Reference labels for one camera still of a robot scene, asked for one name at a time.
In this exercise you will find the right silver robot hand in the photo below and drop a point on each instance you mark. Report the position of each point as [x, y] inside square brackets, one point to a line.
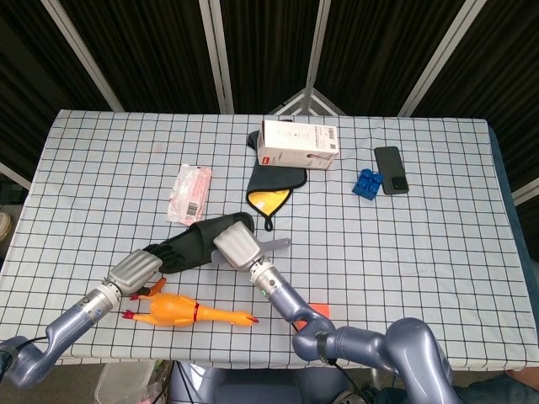
[238, 248]

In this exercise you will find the black rubber slipper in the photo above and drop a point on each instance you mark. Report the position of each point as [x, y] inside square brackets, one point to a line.
[189, 244]

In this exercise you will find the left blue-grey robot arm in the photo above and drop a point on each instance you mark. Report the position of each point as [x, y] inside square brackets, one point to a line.
[67, 324]

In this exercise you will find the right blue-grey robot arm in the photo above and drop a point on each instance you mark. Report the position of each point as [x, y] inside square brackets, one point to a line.
[362, 345]

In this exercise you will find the pink plastic packet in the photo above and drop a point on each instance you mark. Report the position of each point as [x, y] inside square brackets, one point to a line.
[189, 195]

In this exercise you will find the grey and yellow cloth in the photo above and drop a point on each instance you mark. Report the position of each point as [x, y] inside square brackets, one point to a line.
[273, 181]

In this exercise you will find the yellow rubber chicken toy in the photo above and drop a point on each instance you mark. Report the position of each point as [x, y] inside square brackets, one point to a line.
[172, 311]

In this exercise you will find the orange foam cube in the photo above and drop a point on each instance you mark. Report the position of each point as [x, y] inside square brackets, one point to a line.
[322, 312]

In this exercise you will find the white product box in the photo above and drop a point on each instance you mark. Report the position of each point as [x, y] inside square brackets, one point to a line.
[295, 141]

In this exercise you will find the blue-grey robot torso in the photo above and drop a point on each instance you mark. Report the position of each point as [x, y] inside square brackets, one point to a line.
[236, 387]

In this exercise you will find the white checked tablecloth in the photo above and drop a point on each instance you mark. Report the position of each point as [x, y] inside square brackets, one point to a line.
[379, 261]

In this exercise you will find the blue toy building brick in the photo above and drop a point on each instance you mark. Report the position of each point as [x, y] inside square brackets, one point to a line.
[367, 185]

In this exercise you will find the metal screen foot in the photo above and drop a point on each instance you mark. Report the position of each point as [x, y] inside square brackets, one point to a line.
[309, 101]

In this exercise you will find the black smartphone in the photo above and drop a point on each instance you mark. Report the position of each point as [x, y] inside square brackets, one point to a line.
[391, 168]

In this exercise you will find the clear plastic storage box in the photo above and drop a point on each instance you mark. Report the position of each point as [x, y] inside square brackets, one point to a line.
[122, 383]

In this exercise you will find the dark blue table skirt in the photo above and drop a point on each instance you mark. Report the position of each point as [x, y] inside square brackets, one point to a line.
[513, 181]

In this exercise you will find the white screen frame post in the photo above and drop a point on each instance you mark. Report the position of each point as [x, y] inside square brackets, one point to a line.
[14, 174]
[438, 59]
[318, 42]
[526, 191]
[217, 54]
[84, 56]

